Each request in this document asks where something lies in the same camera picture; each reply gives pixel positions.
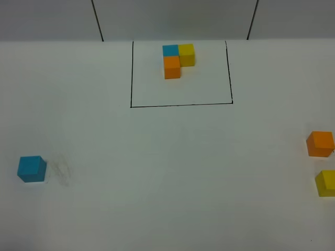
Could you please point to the template orange cube block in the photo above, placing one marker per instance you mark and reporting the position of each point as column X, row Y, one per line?
column 172, row 67

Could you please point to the template yellow cube block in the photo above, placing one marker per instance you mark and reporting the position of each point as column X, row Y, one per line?
column 186, row 55

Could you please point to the template blue cube block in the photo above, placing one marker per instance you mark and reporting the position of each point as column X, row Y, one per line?
column 170, row 50

